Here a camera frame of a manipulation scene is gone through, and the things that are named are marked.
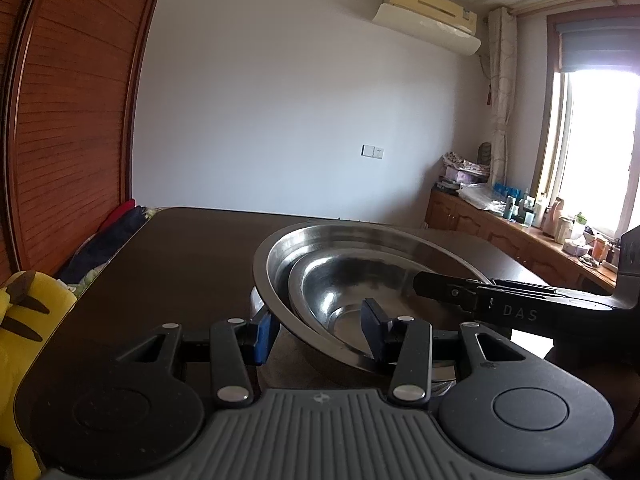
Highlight small steel bowl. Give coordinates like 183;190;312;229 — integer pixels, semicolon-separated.
286;250;467;361

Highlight wooden cabinet counter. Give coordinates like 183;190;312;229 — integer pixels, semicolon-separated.
424;190;616;294

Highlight pink bag on counter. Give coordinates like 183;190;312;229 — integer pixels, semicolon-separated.
541;197;564;238

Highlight large steel bowl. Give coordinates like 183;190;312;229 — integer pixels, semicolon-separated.
253;221;489;388

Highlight floral bedspread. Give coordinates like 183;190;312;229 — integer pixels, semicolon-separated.
63;206;160;298

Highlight dark blue blanket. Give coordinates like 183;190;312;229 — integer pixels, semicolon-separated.
56;206;148;285

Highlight red cloth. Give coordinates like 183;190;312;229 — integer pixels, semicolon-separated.
98;198;137;233

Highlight yellow plush toy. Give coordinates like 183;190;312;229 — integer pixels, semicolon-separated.
1;270;76;479

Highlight grey roller blind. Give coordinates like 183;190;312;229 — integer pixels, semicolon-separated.
555;16;639;73

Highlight patterned curtain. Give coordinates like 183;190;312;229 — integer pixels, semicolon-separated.
488;6;518;184

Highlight white air conditioner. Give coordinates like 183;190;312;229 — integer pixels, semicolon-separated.
373;0;482;56

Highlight wooden slatted wardrobe door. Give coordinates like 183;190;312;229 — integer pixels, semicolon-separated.
1;0;157;278

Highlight window with wooden frame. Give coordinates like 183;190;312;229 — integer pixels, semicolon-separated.
534;4;639;238

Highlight white wall switch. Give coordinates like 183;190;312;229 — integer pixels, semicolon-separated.
360;144;384;159

